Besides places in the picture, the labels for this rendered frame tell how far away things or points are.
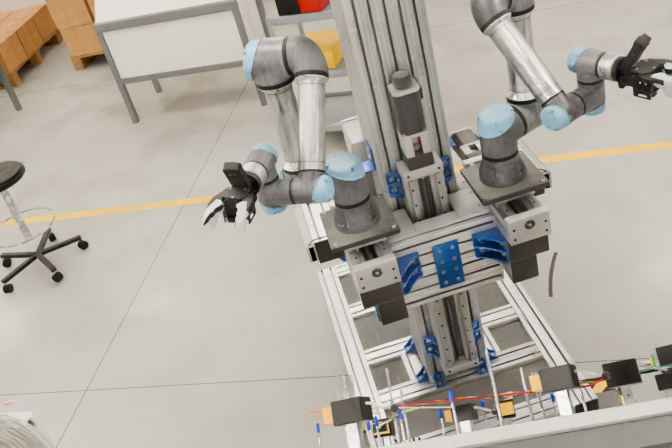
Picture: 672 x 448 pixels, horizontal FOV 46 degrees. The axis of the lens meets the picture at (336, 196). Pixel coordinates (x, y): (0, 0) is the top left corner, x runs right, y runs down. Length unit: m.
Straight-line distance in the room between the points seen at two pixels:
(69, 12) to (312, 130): 6.25
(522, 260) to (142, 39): 4.38
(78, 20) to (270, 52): 6.10
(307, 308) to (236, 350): 0.42
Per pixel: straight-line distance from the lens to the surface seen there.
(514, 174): 2.57
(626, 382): 1.74
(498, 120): 2.49
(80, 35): 8.36
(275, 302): 4.23
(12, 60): 8.77
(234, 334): 4.14
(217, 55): 6.27
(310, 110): 2.20
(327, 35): 5.41
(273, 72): 2.29
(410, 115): 2.48
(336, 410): 1.36
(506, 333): 3.44
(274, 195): 2.20
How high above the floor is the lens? 2.58
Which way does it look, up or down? 32 degrees down
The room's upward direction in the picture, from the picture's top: 15 degrees counter-clockwise
